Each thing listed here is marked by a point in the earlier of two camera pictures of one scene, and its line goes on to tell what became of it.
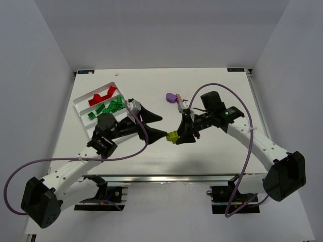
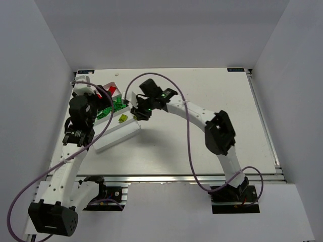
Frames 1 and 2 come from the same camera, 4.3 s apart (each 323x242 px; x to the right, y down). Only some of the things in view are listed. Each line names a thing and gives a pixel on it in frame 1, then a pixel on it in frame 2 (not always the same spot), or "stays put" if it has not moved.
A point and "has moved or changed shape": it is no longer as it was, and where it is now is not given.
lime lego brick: [172, 136] has moved or changed shape
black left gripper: [141, 123] to [101, 98]
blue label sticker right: [236, 69] stays put
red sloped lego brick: [110, 92] stays put
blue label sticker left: [85, 71] stays put
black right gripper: [192, 123] to [139, 111]
